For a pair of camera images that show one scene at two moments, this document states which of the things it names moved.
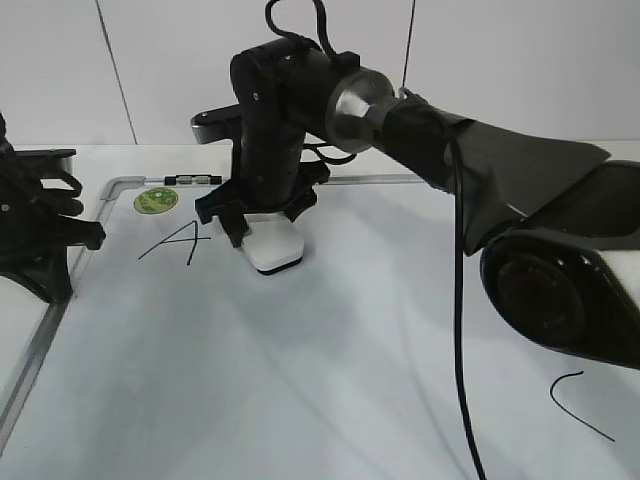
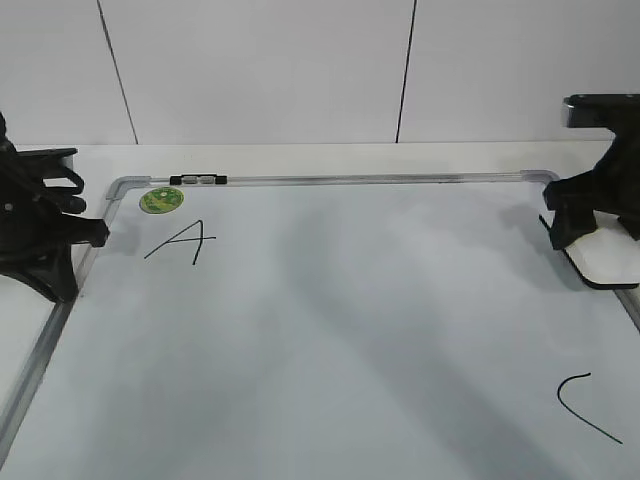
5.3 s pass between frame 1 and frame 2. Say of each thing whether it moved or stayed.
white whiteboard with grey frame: stayed
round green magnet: stayed
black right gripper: moved
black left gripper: stayed
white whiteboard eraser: moved
